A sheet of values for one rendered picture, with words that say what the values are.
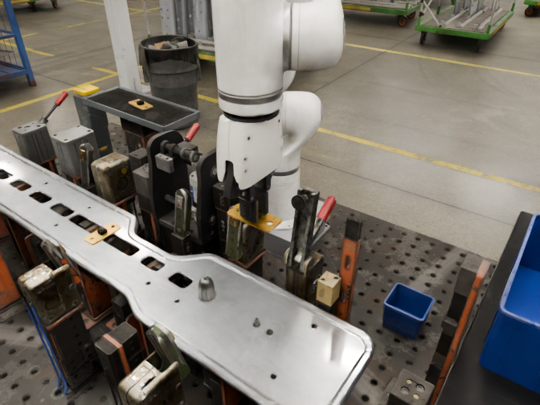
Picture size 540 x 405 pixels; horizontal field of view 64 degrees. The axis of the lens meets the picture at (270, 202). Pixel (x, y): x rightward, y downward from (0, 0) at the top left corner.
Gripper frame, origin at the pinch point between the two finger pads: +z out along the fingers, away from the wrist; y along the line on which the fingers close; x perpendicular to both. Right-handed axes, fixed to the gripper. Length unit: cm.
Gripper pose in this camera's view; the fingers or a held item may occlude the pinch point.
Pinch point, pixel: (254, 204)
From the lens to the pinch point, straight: 66.4
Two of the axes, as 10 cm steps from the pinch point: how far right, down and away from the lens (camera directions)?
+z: 0.0, 8.3, 5.6
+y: -5.9, 4.6, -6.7
